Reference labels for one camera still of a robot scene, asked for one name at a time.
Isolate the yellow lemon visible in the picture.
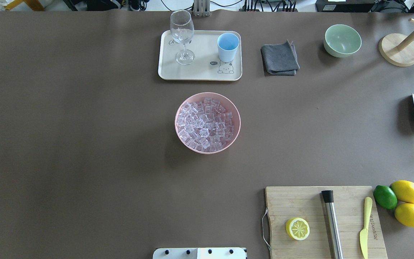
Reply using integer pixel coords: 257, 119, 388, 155
394, 203, 414, 227
390, 180, 414, 204

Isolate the upper yellow lemon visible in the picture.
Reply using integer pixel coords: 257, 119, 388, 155
390, 180, 414, 204

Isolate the green lime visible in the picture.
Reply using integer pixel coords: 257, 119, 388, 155
373, 185, 398, 210

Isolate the wooden mug tree stand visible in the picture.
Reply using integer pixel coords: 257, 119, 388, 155
378, 18, 414, 67

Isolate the steel muddler black tip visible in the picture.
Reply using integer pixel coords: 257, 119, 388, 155
321, 190, 344, 259

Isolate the half lemon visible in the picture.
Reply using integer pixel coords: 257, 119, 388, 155
285, 217, 310, 241

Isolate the bamboo cutting board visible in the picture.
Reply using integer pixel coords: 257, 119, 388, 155
265, 186, 373, 259

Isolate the folded grey cloth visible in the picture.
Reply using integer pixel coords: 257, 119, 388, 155
260, 40, 300, 76

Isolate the pile of clear ice cubes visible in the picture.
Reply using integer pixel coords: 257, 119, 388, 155
177, 97, 234, 151

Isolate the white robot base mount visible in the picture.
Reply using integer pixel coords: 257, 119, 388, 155
152, 247, 248, 259

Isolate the light blue plastic cup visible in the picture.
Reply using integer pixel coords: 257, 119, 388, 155
217, 33, 240, 62

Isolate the yellow plastic knife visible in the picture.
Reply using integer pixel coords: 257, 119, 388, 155
359, 197, 373, 259

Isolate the pink bowl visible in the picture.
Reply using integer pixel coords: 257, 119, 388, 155
175, 92, 241, 155

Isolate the clear wine glass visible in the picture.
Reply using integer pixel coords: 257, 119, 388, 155
170, 10, 194, 65

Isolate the cream rabbit serving tray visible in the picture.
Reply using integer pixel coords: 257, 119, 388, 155
158, 31, 243, 81

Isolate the green ceramic bowl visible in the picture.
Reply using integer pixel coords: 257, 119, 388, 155
323, 24, 362, 58

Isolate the lower yellow lemon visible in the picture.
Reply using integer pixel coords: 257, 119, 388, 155
394, 203, 414, 227

